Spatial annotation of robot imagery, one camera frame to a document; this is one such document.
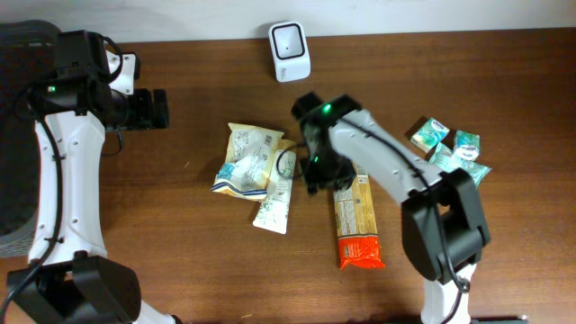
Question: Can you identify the white tube with bamboo print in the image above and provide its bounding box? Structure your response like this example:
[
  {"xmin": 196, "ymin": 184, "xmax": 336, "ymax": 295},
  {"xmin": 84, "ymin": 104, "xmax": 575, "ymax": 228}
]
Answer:
[{"xmin": 253, "ymin": 139, "xmax": 296, "ymax": 234}]

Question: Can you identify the cream snack bag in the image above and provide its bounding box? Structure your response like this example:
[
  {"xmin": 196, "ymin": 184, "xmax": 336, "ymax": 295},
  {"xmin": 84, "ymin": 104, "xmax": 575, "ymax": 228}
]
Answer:
[{"xmin": 211, "ymin": 122, "xmax": 284, "ymax": 202}]

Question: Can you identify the orange spaghetti packet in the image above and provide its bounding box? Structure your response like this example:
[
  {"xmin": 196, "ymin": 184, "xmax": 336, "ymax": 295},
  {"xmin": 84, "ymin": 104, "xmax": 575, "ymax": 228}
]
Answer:
[{"xmin": 333, "ymin": 165, "xmax": 385, "ymax": 270}]

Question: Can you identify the Kleenex tissue pack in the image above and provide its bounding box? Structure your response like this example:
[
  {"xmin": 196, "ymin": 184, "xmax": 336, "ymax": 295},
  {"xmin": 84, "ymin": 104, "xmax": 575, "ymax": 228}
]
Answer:
[
  {"xmin": 410, "ymin": 118, "xmax": 450, "ymax": 153},
  {"xmin": 454, "ymin": 130, "xmax": 481, "ymax": 161}
]

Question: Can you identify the green wet wipes pack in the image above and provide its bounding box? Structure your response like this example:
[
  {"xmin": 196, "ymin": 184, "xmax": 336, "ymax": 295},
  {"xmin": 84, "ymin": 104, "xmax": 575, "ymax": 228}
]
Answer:
[{"xmin": 428, "ymin": 143, "xmax": 491, "ymax": 187}]

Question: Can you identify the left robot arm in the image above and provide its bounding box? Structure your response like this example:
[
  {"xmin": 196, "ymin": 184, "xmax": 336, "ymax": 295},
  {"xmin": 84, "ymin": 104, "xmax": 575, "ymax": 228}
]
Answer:
[{"xmin": 5, "ymin": 31, "xmax": 176, "ymax": 323}]

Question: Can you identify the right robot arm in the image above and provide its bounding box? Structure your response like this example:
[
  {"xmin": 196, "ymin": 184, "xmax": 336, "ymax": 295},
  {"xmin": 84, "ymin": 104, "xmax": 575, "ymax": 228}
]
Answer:
[{"xmin": 292, "ymin": 92, "xmax": 491, "ymax": 323}]

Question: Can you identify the white barcode scanner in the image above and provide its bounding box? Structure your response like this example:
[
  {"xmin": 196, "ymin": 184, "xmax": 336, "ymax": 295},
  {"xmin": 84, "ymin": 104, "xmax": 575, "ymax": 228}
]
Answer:
[{"xmin": 268, "ymin": 22, "xmax": 311, "ymax": 83}]

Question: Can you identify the grey plastic mesh basket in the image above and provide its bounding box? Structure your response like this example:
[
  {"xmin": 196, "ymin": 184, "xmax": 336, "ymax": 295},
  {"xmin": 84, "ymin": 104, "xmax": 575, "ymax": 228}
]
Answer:
[{"xmin": 1, "ymin": 20, "xmax": 60, "ymax": 258}]

